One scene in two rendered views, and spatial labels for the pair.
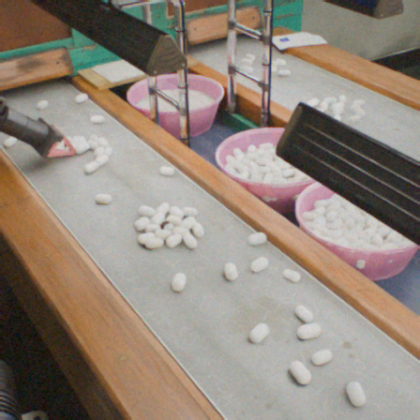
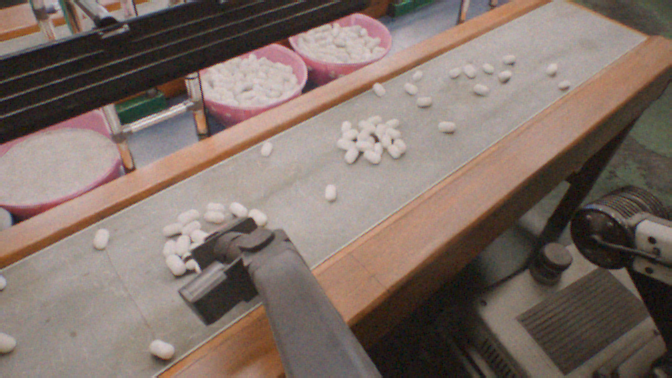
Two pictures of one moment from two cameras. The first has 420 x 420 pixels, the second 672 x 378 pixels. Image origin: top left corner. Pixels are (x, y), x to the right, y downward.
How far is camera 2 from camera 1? 146 cm
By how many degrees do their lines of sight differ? 74
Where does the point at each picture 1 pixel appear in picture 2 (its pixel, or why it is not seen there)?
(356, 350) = (471, 59)
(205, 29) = not seen: outside the picture
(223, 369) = (513, 107)
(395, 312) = (446, 37)
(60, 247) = (438, 202)
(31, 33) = not seen: outside the picture
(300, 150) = not seen: outside the picture
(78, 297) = (498, 175)
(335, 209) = (324, 54)
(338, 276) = (419, 52)
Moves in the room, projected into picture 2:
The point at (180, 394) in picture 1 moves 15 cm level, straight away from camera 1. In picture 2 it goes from (555, 114) to (495, 120)
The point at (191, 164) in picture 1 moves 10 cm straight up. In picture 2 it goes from (265, 124) to (263, 83)
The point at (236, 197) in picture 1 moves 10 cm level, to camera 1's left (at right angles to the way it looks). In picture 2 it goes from (327, 94) to (334, 123)
